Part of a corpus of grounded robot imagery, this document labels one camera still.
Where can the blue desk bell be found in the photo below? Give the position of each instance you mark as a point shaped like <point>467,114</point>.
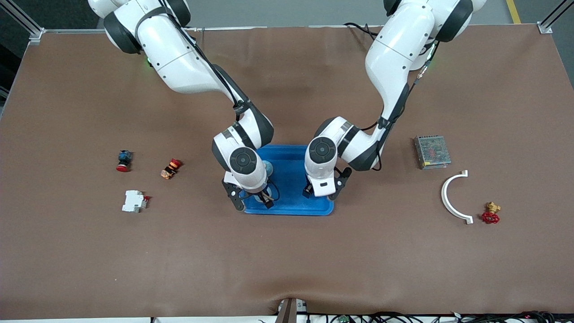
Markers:
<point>259,197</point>
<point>269,168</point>

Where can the red button blue body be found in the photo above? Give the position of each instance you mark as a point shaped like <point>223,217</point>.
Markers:
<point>124,160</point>

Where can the white curved bracket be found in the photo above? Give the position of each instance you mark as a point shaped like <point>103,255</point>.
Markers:
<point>448,204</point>

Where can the metal mesh power supply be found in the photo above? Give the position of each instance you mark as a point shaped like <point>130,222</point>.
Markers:
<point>432,152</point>

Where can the silver table edge rail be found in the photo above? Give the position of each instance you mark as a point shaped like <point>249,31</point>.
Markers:
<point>291,28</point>

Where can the blue plastic tray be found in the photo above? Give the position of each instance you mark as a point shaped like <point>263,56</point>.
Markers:
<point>291,193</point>

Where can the white circuit breaker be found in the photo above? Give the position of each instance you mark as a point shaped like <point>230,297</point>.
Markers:
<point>133,201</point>

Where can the orange red push button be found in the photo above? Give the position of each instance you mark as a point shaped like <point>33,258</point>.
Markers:
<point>171,169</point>

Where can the aluminium frame profile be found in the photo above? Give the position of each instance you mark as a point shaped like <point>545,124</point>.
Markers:
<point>22,20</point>
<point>554,15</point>

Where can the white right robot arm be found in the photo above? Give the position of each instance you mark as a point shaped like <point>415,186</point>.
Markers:
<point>179,58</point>

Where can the grey metal clamp bracket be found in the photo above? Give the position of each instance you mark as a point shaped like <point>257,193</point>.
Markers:
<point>289,312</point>

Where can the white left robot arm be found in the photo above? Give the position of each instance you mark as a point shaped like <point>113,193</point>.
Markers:
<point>394,49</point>

